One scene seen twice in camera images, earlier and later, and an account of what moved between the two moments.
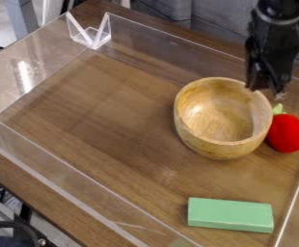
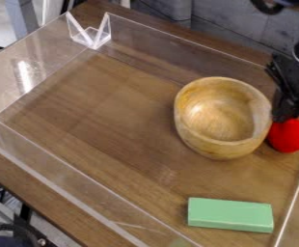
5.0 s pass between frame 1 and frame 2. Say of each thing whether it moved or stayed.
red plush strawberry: stayed
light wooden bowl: stayed
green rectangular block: stayed
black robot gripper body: moved
